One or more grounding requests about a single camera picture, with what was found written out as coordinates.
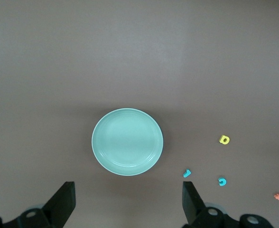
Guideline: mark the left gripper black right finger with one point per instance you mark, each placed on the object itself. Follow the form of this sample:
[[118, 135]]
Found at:
[[191, 204]]

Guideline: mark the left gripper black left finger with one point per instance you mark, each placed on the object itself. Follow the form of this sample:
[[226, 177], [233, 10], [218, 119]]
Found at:
[[58, 206]]

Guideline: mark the teal letter l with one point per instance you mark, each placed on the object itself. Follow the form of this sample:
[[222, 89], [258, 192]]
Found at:
[[186, 174]]

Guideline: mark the teal letter c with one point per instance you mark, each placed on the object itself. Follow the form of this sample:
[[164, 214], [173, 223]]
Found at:
[[222, 178]]

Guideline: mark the yellow letter o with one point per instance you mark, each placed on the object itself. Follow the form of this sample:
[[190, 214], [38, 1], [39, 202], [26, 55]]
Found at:
[[221, 137]]

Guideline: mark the green plate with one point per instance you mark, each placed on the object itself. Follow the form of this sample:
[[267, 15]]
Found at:
[[127, 142]]

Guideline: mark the brown paper table cover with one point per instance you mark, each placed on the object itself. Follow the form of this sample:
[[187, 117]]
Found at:
[[58, 71]]

